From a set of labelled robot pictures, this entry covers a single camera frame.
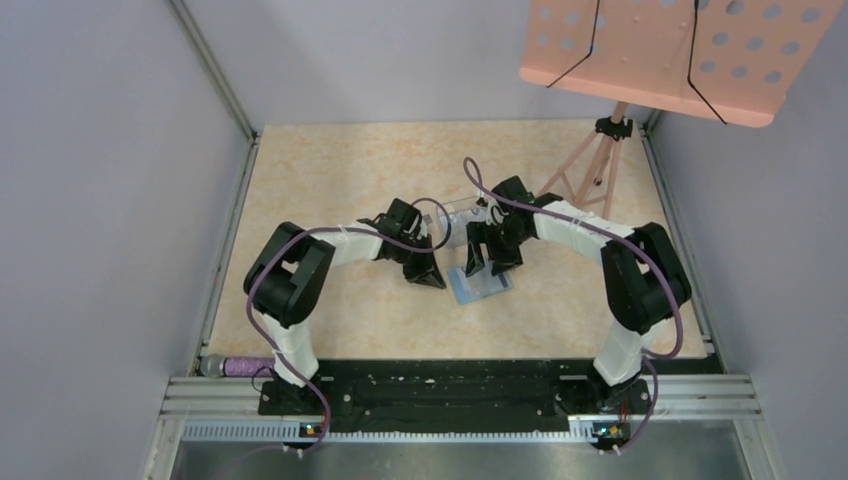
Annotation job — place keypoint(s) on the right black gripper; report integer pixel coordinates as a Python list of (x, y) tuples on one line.
[(478, 232)]

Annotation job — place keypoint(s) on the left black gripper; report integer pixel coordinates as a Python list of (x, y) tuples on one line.
[(424, 272)]

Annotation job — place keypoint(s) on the clear plastic card tray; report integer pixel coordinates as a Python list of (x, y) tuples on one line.
[(453, 218)]

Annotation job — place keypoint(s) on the purple glitter microphone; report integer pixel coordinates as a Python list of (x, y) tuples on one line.
[(217, 366)]

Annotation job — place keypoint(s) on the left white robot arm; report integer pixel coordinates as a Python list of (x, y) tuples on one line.
[(285, 282)]

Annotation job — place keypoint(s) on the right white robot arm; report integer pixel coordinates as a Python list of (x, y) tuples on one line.
[(644, 279)]

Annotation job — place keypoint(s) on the pink tripod stand legs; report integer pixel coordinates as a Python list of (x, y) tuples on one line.
[(598, 183)]

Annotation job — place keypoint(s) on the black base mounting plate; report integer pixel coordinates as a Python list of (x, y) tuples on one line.
[(486, 396)]

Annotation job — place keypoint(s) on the pink music stand desk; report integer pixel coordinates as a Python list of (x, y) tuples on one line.
[(732, 61)]

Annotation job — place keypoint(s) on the aluminium frame rail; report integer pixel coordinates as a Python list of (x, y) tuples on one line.
[(707, 428)]

